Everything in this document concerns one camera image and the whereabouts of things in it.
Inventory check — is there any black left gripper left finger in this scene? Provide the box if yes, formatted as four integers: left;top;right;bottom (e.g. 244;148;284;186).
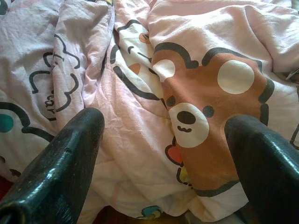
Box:
0;107;105;224

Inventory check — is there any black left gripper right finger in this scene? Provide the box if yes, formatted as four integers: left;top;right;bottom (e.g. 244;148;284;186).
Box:
224;115;299;224

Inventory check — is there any pink bear print blanket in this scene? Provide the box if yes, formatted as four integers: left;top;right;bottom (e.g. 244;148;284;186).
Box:
0;0;299;221

